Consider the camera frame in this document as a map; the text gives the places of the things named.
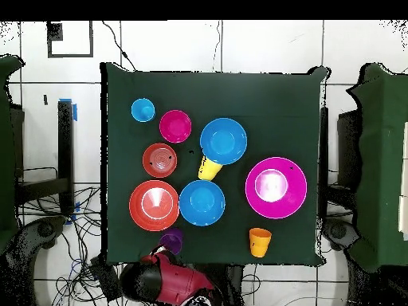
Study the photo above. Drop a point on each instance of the large orange bowl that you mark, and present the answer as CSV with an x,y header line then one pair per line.
x,y
154,205

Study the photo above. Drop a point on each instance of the yellow cup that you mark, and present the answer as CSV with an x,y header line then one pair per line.
x,y
208,170

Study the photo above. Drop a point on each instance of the white panel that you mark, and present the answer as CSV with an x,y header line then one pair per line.
x,y
404,216

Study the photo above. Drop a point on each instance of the orange cup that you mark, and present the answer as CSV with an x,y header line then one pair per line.
x,y
260,244

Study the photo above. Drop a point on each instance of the large pink bowl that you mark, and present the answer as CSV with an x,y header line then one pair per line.
x,y
287,172

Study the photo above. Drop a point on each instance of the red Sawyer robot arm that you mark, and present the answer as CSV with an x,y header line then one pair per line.
x,y
185,280

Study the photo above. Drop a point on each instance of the blue tape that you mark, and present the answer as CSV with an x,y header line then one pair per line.
x,y
75,111

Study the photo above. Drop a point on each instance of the dark green table cloth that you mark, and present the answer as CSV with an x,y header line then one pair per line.
x,y
271,111

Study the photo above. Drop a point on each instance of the black cabinet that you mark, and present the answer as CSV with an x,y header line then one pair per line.
x,y
349,146

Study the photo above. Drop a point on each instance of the purple cup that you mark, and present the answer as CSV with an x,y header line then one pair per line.
x,y
173,240

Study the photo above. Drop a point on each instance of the small orange bowl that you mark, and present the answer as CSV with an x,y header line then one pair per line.
x,y
160,160

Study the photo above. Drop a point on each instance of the black square frame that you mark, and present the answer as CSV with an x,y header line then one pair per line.
x,y
70,55

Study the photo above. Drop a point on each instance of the black power adapter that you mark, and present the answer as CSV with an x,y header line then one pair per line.
x,y
106,280

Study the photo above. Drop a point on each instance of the black stand post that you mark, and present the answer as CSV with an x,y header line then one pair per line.
x,y
324,159

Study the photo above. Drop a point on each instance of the light blue cup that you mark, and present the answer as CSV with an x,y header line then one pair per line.
x,y
143,110

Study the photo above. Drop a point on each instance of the green cloth covered table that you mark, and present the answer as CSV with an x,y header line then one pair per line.
x,y
6,143
382,159

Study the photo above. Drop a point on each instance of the small crimson bowl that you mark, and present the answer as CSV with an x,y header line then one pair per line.
x,y
175,126

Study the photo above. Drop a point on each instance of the blue bowl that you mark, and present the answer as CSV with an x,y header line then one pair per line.
x,y
202,203
223,142

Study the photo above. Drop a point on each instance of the black stand frame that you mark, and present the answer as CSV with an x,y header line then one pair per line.
x,y
65,159

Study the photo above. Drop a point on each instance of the black pedestal leg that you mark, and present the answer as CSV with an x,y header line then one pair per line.
x,y
41,231
339,234

